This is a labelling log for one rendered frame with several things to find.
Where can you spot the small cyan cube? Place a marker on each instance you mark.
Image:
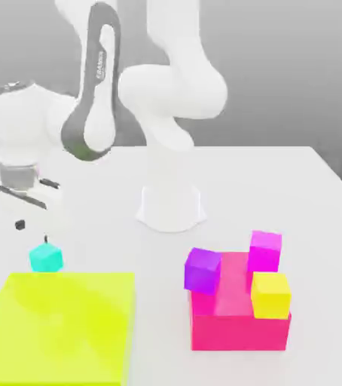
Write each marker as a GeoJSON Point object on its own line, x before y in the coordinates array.
{"type": "Point", "coordinates": [46, 257]}

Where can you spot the small yellow cube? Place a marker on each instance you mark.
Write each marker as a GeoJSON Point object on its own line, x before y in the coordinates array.
{"type": "Point", "coordinates": [270, 297]}

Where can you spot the small purple cube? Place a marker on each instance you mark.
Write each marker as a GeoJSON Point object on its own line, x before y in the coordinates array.
{"type": "Point", "coordinates": [202, 271]}

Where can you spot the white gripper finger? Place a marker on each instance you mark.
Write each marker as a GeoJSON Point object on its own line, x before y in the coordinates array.
{"type": "Point", "coordinates": [19, 224]}
{"type": "Point", "coordinates": [46, 239]}

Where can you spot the small magenta cube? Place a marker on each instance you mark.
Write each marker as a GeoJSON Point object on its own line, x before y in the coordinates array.
{"type": "Point", "coordinates": [264, 251]}

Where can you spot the large pink box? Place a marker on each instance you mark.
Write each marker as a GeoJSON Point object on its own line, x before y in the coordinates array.
{"type": "Point", "coordinates": [237, 331]}

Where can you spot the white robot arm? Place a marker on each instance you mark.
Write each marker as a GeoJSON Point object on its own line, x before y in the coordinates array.
{"type": "Point", "coordinates": [165, 96]}

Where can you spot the large yellow-green box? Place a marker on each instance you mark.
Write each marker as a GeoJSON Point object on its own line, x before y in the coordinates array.
{"type": "Point", "coordinates": [56, 328]}

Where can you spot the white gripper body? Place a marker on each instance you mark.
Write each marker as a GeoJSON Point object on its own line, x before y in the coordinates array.
{"type": "Point", "coordinates": [23, 202]}

